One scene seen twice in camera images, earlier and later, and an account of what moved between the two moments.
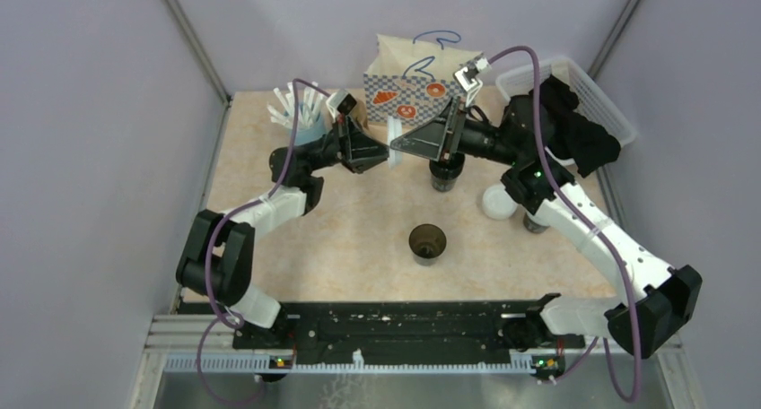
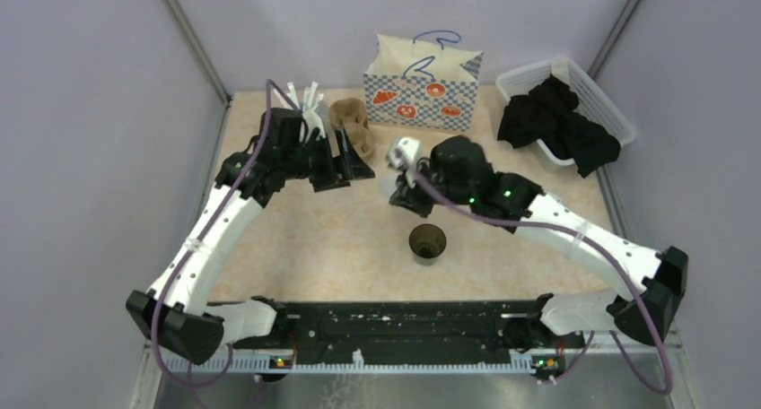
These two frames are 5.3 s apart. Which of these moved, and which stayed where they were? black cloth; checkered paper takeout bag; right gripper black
Moved: right gripper black
Stayed: checkered paper takeout bag; black cloth
